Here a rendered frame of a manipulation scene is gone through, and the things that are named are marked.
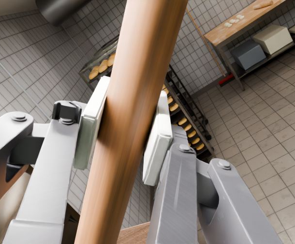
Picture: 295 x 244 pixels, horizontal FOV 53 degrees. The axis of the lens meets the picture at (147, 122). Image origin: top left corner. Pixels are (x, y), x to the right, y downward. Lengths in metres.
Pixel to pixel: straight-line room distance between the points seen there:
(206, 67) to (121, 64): 5.23
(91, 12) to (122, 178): 5.07
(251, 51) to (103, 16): 2.43
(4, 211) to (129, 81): 1.73
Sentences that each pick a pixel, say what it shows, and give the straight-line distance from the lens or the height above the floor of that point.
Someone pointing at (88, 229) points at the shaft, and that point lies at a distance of 0.21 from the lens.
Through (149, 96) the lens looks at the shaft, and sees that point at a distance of 0.16.
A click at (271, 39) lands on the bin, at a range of 4.83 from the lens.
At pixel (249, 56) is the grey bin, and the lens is 4.77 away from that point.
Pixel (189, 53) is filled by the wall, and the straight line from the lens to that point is 5.28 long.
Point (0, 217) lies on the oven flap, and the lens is 1.83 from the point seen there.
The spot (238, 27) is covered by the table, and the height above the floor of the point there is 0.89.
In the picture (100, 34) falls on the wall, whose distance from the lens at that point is 5.24.
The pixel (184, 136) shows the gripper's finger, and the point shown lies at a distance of 0.16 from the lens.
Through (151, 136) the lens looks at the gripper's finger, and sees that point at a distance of 0.16.
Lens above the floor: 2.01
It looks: 20 degrees down
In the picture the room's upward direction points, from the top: 37 degrees counter-clockwise
